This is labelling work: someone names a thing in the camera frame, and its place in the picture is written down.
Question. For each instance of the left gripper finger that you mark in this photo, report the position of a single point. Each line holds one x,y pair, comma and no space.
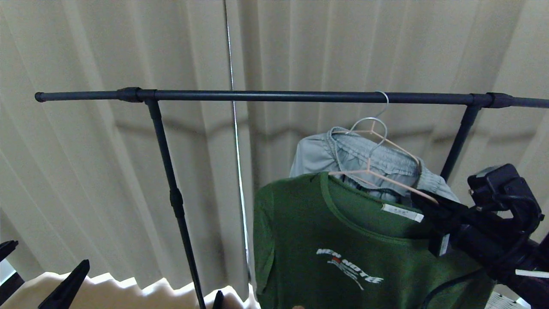
6,249
68,287

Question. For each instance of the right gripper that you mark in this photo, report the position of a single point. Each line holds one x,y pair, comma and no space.
476,244

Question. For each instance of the pink clothes hanger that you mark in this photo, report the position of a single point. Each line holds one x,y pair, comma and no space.
396,147
369,165

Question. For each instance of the green garment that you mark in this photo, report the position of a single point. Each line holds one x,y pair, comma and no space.
309,231

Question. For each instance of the pale grey shorts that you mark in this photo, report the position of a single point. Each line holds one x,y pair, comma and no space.
313,154

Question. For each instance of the white laundry basket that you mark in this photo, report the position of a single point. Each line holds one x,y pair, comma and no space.
506,302

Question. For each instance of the black clothes rack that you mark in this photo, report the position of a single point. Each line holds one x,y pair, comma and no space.
279,96

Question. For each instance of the window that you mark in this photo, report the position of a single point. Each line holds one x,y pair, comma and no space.
7,279

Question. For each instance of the beige curtain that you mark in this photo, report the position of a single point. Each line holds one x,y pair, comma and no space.
85,180

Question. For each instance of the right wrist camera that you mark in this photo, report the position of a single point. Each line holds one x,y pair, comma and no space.
502,193

